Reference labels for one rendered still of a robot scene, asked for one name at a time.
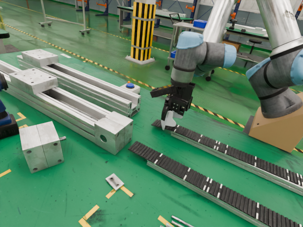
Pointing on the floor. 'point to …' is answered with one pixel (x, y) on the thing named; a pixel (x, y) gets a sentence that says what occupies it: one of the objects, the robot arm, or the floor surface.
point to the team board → (65, 20)
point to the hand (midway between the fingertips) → (165, 123)
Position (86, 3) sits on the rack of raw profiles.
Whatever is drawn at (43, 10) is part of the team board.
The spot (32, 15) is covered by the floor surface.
